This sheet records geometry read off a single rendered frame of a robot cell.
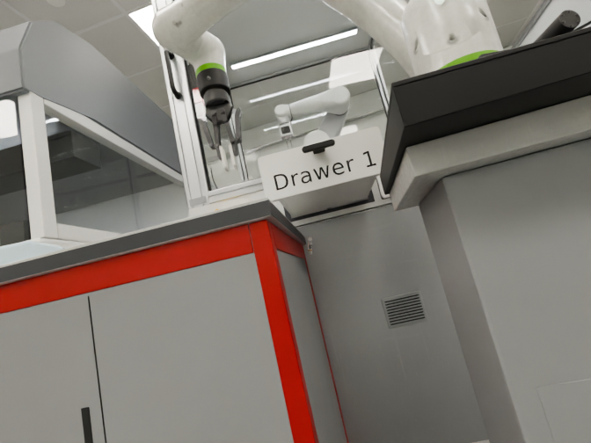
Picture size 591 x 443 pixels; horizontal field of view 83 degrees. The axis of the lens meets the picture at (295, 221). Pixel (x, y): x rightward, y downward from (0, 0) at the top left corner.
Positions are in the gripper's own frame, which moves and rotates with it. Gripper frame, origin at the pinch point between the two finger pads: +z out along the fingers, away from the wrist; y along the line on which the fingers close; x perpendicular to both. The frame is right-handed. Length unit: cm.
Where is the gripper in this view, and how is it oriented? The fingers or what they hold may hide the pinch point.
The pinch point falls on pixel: (228, 157)
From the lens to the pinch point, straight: 99.9
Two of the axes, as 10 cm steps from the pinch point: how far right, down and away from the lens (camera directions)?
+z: 2.3, 9.6, -1.8
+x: -0.8, -1.6, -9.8
